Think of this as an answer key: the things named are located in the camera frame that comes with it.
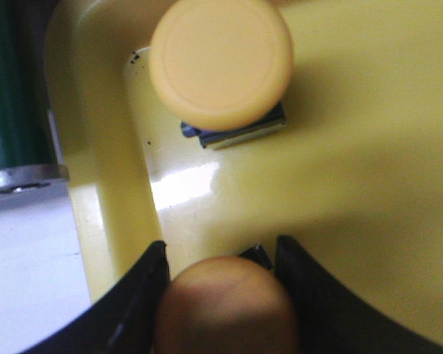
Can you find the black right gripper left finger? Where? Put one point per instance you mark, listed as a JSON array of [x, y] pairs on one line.
[[121, 321]]

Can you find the yellow plastic tray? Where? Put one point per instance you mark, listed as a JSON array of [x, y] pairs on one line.
[[356, 176]]

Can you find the yellow push button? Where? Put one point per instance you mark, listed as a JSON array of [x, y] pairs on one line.
[[222, 68]]

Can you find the yellow push button edge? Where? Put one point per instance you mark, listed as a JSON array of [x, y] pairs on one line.
[[226, 305]]

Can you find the green conveyor belt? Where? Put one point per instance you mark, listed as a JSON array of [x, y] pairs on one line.
[[25, 134]]

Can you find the steel conveyor end plate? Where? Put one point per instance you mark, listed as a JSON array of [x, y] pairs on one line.
[[29, 185]]

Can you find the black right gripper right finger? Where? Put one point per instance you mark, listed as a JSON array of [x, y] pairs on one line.
[[331, 318]]

